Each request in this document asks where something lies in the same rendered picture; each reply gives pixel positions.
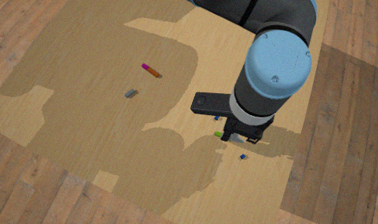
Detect grey rod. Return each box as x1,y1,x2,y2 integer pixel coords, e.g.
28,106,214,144
125,89,135,98

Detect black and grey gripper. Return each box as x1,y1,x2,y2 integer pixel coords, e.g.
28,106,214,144
220,116,274,144

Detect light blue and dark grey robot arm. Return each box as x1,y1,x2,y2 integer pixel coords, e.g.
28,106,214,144
187,0,317,125

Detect orange rod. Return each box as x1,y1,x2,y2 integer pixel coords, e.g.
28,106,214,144
147,67,159,78

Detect magenta rod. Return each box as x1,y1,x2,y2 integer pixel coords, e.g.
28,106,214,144
142,63,149,70

